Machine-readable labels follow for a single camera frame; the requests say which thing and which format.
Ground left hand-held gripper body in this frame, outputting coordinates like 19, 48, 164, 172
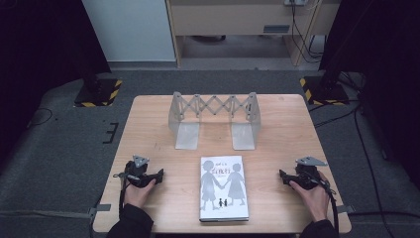
124, 155, 157, 188

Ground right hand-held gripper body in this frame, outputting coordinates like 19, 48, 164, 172
295, 156, 329, 191

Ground expandable grey metal book rack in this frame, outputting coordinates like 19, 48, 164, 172
167, 91, 262, 152

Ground white book with grey figures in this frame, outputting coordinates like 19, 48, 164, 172
198, 155, 250, 223

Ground person's left hand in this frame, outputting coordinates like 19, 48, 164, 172
123, 178, 157, 209

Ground person's right hand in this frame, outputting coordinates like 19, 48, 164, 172
289, 172, 331, 222

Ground grey tape piece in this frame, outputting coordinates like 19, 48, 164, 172
87, 203, 112, 220
336, 204, 357, 215

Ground black stand base yellow stripes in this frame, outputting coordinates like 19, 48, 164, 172
73, 77, 123, 108
299, 75, 351, 107

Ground dark curtain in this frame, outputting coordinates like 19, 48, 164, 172
318, 0, 420, 189
0, 0, 112, 163

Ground white panel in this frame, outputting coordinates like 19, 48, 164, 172
81, 0, 176, 62

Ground light wooden desk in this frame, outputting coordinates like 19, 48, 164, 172
165, 0, 341, 67

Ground left hand-held gripper black cable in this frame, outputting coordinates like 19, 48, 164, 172
112, 171, 134, 214

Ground hand-held gripper black cable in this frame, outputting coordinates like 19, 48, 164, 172
310, 172, 341, 233
112, 171, 134, 214

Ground right hand-held gripper black cable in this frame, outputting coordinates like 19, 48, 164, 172
310, 172, 341, 233

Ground long black floor cable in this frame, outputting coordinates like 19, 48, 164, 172
346, 107, 420, 238

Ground short black floor cable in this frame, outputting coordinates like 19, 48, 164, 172
312, 107, 360, 129

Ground thin black floor cable loop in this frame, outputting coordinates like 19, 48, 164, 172
27, 107, 54, 129

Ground black hanging cables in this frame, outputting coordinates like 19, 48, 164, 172
289, 0, 326, 63

